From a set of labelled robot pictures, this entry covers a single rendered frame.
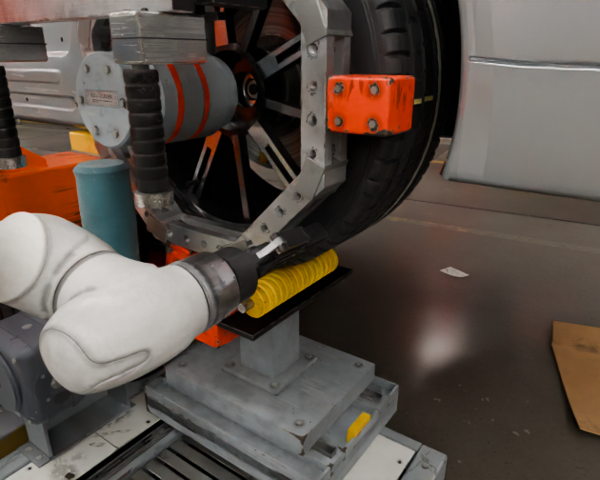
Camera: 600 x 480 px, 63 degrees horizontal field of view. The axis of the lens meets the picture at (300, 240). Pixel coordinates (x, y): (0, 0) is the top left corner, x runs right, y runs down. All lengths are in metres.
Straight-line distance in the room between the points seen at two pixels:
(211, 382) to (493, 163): 0.76
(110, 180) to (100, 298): 0.37
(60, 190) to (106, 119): 0.50
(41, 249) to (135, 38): 0.24
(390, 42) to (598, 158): 0.29
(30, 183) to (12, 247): 0.61
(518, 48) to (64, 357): 0.60
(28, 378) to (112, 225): 0.35
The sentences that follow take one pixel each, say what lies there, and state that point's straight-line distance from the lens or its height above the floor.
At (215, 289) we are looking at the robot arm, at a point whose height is 0.66.
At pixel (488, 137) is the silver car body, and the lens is 0.69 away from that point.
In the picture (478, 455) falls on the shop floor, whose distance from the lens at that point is 1.36.
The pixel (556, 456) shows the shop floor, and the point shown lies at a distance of 1.43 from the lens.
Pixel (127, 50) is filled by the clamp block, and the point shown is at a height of 0.91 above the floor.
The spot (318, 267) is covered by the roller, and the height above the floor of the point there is 0.52.
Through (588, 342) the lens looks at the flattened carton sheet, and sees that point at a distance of 1.91.
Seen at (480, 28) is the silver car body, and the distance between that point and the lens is 0.69.
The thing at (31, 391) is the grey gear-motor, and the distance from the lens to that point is 1.08.
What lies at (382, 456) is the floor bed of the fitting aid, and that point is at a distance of 1.19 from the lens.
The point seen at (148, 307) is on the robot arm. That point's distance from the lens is 0.51.
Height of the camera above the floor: 0.91
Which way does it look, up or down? 21 degrees down
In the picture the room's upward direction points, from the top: straight up
